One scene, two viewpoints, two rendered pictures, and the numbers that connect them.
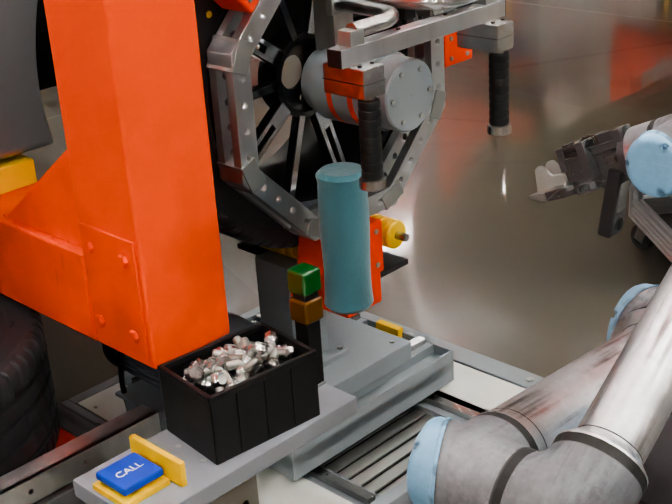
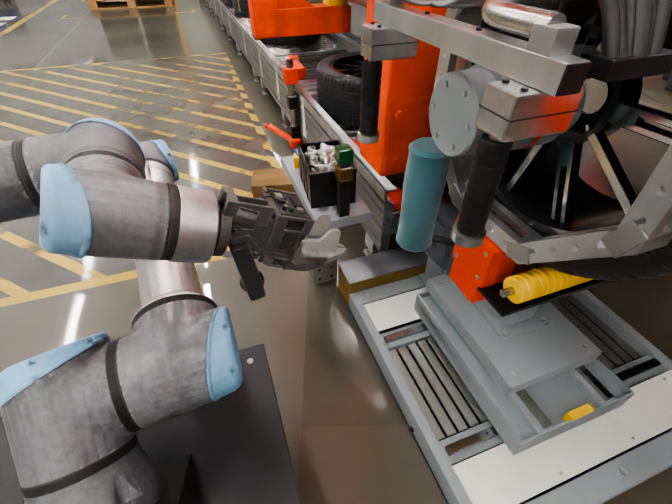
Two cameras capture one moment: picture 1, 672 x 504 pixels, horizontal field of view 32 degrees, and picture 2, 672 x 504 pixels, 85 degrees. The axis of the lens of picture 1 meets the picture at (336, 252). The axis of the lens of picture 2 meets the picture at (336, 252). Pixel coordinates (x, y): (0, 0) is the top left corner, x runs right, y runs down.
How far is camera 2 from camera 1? 216 cm
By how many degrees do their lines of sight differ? 91
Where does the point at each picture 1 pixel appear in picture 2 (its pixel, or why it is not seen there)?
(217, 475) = (293, 175)
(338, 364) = (485, 328)
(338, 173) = (421, 141)
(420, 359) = (523, 418)
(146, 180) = not seen: hidden behind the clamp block
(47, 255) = not seen: hidden behind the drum
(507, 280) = not seen: outside the picture
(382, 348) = (503, 362)
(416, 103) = (452, 130)
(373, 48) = (392, 15)
